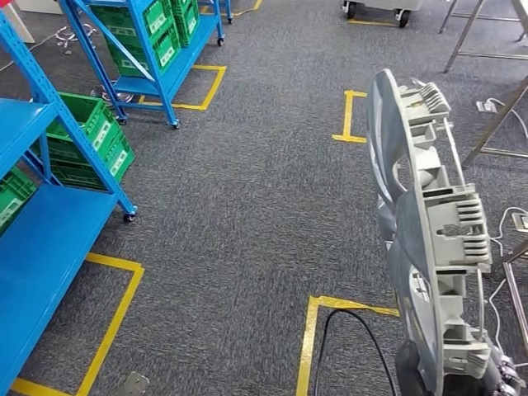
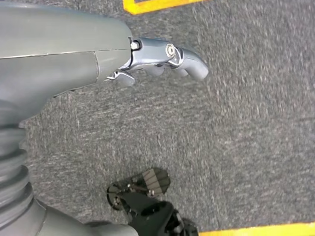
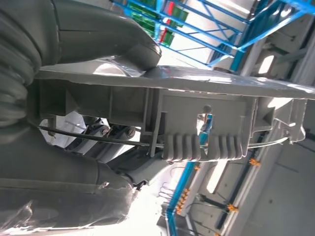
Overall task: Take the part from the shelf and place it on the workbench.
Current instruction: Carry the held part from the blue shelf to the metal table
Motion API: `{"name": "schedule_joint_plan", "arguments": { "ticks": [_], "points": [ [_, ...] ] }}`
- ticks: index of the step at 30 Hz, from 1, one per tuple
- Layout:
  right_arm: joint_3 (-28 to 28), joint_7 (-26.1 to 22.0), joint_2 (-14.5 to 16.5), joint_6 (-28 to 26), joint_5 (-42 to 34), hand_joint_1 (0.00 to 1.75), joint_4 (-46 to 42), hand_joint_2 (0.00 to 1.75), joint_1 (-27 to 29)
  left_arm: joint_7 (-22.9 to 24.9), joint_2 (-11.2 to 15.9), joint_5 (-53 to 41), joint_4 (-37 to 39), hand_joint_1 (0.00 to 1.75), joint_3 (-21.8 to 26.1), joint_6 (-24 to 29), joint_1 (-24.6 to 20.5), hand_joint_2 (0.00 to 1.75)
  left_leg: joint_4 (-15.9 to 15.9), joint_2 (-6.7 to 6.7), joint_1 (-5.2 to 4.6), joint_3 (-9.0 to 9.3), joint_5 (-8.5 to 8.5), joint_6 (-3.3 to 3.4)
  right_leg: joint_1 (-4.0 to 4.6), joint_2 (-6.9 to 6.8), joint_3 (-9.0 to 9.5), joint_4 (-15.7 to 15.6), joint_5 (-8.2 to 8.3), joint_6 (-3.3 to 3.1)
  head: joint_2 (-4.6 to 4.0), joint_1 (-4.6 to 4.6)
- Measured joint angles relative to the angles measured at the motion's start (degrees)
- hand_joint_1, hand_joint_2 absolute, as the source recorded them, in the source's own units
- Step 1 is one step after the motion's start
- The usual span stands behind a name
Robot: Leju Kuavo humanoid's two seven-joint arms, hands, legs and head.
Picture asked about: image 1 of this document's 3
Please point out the green plastic crate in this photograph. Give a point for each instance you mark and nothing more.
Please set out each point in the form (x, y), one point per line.
(12, 197)
(188, 22)
(155, 16)
(164, 52)
(82, 109)
(126, 156)

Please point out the chrome belt barrier stanchion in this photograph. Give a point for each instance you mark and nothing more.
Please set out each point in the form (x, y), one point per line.
(126, 99)

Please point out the large grey headlamp housing part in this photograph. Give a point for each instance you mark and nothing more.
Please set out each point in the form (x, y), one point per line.
(445, 218)

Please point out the metal floor socket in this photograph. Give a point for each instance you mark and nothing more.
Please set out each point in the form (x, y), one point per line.
(520, 221)
(486, 106)

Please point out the blue metal shelf rack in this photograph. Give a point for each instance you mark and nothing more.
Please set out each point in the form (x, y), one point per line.
(225, 6)
(173, 82)
(41, 262)

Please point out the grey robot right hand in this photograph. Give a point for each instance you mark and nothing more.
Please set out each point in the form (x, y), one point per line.
(412, 371)

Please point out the white wheeled cart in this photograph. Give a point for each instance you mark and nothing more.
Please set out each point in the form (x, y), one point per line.
(383, 4)

